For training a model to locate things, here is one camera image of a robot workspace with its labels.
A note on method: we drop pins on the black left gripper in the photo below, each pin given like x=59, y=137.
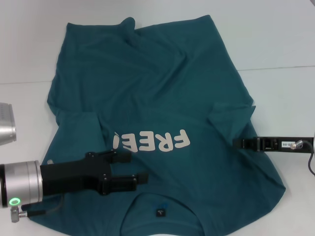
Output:
x=73, y=175

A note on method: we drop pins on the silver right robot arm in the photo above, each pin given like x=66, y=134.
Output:
x=314, y=145

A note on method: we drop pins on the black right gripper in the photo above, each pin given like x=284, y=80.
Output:
x=283, y=144

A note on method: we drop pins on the teal t-shirt with white lettering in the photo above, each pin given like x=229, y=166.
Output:
x=152, y=86

